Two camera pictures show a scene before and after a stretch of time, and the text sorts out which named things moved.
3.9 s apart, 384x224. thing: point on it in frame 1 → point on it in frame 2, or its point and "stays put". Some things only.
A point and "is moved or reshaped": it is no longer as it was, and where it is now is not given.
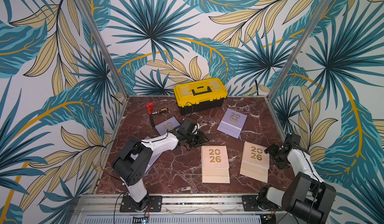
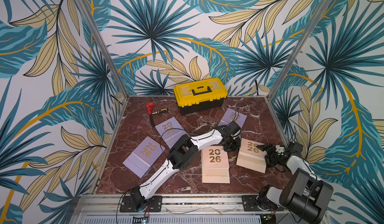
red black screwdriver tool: [149, 106] stays put
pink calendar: [255, 161] is moved or reshaped
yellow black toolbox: [200, 96] stays put
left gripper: [201, 140] → [227, 149]
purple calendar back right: [232, 123] stays put
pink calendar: [215, 166] stays put
